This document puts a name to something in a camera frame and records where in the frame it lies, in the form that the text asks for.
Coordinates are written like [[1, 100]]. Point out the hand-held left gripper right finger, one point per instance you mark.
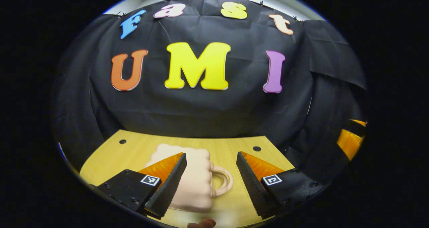
[[253, 191]]

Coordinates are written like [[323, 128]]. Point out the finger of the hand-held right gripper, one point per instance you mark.
[[348, 142], [358, 123]]

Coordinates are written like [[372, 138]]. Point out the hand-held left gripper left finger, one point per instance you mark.
[[169, 191]]

